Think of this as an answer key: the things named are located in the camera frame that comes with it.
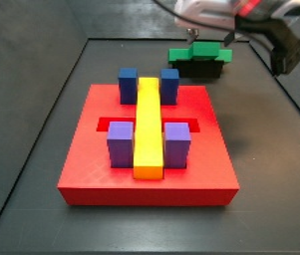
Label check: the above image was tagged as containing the purple right block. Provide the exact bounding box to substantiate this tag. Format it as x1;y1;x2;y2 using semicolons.
163;123;190;168

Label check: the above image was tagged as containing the dark blue left block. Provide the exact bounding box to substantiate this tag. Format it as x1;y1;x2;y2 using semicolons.
118;68;138;105

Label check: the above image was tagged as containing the green stepped block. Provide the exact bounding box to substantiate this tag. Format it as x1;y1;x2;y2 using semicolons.
167;42;231;64

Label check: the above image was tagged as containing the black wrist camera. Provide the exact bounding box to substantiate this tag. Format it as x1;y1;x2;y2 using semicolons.
234;16;300;76

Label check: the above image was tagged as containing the red base board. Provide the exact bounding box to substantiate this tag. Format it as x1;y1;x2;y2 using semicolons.
57;85;238;206

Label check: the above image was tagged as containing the purple left block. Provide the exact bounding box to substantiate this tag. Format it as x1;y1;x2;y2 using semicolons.
107;122;134;168

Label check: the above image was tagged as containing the black angled fixture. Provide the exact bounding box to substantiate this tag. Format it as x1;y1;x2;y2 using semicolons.
171;60;223;79

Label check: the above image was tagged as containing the yellow long bar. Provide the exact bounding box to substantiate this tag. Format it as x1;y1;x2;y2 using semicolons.
134;78;163;179

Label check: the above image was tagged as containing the purple block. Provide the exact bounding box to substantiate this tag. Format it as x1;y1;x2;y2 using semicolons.
107;122;134;168
163;123;190;168

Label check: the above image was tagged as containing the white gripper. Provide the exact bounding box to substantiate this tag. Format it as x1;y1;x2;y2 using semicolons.
172;0;300;47

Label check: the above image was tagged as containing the dark blue block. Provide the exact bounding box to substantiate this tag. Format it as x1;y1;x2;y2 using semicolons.
159;69;178;106
118;68;138;105

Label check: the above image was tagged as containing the dark blue right block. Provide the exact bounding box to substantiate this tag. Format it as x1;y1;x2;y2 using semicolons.
159;69;178;106

